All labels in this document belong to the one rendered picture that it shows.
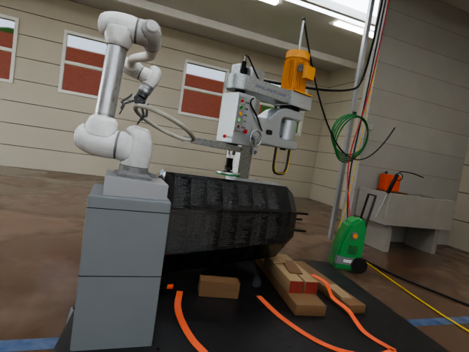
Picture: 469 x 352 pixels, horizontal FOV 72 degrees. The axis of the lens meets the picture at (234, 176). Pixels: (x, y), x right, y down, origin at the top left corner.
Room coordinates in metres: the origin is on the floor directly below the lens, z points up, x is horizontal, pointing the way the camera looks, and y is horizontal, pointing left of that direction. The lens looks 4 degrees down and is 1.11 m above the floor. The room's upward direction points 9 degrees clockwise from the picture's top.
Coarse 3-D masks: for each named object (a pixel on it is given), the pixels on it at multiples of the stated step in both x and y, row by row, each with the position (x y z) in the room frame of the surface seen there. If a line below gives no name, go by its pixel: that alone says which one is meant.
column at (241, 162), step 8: (248, 72) 3.64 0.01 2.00; (256, 72) 3.64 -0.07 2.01; (264, 72) 3.72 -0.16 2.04; (256, 104) 3.69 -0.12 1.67; (256, 112) 3.70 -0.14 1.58; (240, 160) 3.61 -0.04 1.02; (248, 160) 3.70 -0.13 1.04; (232, 168) 3.66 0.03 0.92; (240, 168) 3.62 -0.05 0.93; (248, 168) 3.71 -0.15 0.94; (240, 176) 3.64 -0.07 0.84
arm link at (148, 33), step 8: (136, 24) 1.72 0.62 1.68; (144, 24) 1.71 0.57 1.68; (152, 24) 1.71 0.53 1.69; (136, 32) 1.72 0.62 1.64; (144, 32) 1.71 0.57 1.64; (152, 32) 1.72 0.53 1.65; (160, 32) 1.76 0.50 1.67; (136, 40) 1.75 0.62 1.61; (144, 40) 1.75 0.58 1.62; (152, 40) 1.75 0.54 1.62; (160, 40) 1.79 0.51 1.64; (152, 48) 1.83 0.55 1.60
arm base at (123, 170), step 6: (120, 168) 1.72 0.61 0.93; (126, 168) 1.70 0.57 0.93; (132, 168) 1.70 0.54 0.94; (138, 168) 1.71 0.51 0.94; (120, 174) 1.66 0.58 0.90; (126, 174) 1.68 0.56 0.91; (132, 174) 1.69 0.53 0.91; (138, 174) 1.71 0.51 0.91; (144, 174) 1.74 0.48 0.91; (150, 174) 1.80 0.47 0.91; (150, 180) 1.73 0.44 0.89
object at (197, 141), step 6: (198, 138) 2.49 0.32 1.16; (198, 144) 2.49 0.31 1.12; (204, 144) 2.53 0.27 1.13; (210, 144) 2.57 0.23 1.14; (216, 144) 2.61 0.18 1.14; (222, 144) 2.64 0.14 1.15; (228, 144) 2.69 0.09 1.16; (234, 150) 2.74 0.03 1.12; (240, 150) 2.77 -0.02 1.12; (246, 150) 2.83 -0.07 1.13
